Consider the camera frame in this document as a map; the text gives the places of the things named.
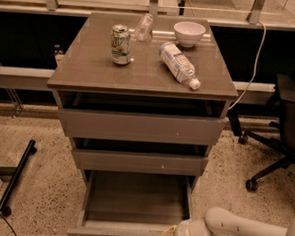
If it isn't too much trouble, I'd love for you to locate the grey bottom drawer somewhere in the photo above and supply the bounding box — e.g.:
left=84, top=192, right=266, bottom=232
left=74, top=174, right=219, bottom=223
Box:
left=67, top=170, right=192, bottom=236

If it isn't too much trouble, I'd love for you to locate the grey drawer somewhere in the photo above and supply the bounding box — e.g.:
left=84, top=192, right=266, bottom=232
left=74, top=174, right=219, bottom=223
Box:
left=72, top=139, right=208, bottom=176
left=67, top=170, right=192, bottom=236
left=55, top=90, right=231, bottom=149

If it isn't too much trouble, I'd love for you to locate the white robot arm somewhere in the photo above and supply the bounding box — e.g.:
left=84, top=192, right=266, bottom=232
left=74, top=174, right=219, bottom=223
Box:
left=159, top=207, right=295, bottom=236

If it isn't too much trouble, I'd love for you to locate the grey middle drawer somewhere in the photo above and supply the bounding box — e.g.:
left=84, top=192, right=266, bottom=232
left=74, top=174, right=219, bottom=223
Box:
left=72, top=139, right=208, bottom=176

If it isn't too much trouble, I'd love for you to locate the grey drawer cabinet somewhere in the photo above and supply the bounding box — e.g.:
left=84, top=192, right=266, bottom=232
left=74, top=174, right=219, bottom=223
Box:
left=40, top=9, right=244, bottom=196

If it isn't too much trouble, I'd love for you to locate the grey top drawer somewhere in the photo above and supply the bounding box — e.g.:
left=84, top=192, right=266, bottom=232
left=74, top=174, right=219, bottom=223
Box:
left=55, top=90, right=231, bottom=149

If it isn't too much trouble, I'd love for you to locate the black office chair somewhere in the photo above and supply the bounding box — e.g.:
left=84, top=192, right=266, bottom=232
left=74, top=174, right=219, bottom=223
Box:
left=228, top=74, right=295, bottom=192

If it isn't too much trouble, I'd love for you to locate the black metal stand leg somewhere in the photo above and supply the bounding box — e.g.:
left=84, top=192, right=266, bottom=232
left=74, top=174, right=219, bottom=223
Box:
left=0, top=140, right=36, bottom=217

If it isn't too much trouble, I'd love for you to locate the white labelled water bottle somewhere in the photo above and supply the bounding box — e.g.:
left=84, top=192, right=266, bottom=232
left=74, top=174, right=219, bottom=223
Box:
left=159, top=42, right=201, bottom=91

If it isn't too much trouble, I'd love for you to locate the white bowl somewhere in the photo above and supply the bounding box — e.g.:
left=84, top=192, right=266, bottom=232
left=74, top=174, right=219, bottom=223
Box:
left=174, top=21, right=206, bottom=48

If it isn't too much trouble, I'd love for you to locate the green soda can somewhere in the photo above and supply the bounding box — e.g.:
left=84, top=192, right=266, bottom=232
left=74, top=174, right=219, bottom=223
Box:
left=110, top=24, right=131, bottom=65

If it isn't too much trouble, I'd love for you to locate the white cable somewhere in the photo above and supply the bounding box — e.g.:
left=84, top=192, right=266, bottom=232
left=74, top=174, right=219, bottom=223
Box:
left=227, top=20, right=268, bottom=113

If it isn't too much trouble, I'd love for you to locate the grey window ledge rail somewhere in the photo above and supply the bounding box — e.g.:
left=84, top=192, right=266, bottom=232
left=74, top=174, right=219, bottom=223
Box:
left=0, top=66, right=275, bottom=105

